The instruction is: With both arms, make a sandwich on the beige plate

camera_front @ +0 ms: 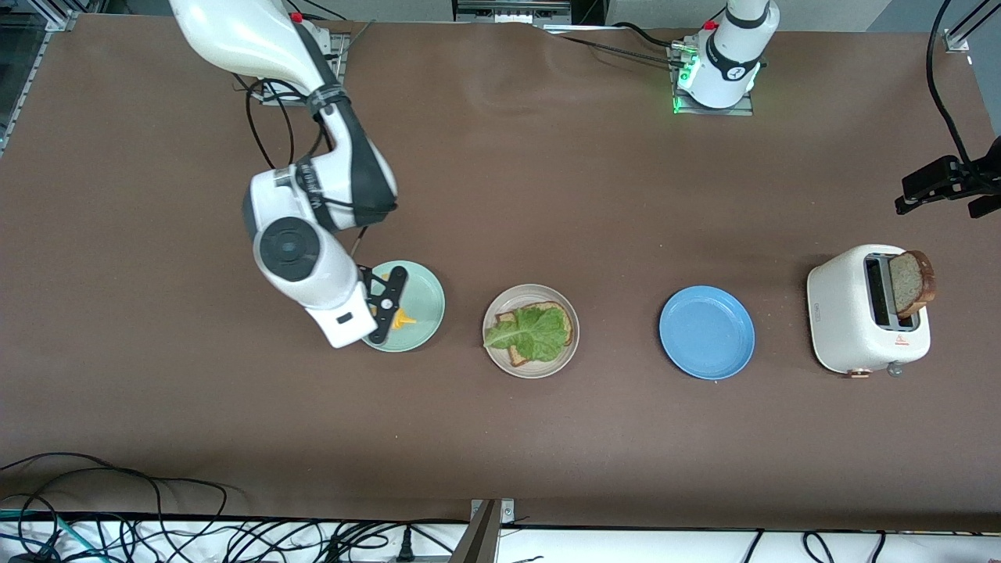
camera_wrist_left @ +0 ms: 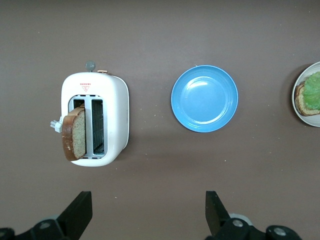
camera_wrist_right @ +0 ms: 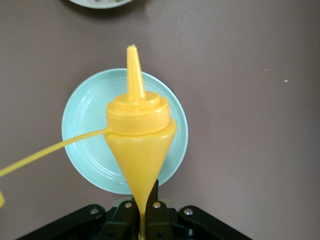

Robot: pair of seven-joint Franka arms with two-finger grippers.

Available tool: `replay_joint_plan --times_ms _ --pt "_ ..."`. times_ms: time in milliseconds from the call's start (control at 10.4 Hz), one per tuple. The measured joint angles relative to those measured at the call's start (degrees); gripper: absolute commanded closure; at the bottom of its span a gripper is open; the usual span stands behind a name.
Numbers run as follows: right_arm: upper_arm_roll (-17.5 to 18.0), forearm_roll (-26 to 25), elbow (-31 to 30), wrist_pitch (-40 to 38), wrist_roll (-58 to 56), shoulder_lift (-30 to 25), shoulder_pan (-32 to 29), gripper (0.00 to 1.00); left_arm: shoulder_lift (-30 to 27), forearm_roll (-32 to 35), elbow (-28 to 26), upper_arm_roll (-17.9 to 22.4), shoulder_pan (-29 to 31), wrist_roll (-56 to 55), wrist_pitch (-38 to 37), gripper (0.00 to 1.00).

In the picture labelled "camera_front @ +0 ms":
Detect white two-slot toaster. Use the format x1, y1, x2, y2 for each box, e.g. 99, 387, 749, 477
806, 244, 932, 378

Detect beige plate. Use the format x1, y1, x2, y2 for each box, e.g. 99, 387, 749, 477
482, 283, 581, 380

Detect aluminium profile bar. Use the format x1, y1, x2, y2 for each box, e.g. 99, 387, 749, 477
0, 0, 83, 34
942, 0, 1001, 54

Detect aluminium frame bracket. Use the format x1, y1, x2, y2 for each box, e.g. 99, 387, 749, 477
450, 498, 517, 563

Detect metal frame block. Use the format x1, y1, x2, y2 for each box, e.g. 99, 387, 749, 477
452, 0, 573, 26

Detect yellow squeeze bottle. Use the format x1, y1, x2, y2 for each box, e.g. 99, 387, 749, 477
372, 302, 418, 331

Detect blue plate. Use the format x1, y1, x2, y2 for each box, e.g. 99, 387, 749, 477
658, 285, 756, 382

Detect mint green plate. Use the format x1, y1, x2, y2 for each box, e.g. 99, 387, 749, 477
358, 260, 447, 353

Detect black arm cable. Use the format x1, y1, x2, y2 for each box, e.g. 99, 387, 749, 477
926, 0, 978, 171
245, 74, 370, 260

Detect green lettuce leaf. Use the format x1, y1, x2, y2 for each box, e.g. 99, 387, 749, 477
483, 305, 571, 364

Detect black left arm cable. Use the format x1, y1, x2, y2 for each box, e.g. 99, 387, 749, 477
926, 0, 978, 171

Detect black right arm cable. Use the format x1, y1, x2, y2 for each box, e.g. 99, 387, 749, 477
245, 74, 370, 260

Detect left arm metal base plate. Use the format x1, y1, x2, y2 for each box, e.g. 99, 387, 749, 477
669, 45, 756, 117

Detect long black looping cable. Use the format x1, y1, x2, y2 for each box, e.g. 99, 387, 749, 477
0, 452, 229, 563

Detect brown bread slice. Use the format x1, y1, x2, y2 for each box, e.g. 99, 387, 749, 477
888, 249, 936, 319
495, 301, 576, 368

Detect black base connector cables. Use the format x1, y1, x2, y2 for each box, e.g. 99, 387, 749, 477
540, 22, 689, 70

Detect teal cable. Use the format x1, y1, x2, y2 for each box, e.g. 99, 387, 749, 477
0, 508, 102, 563

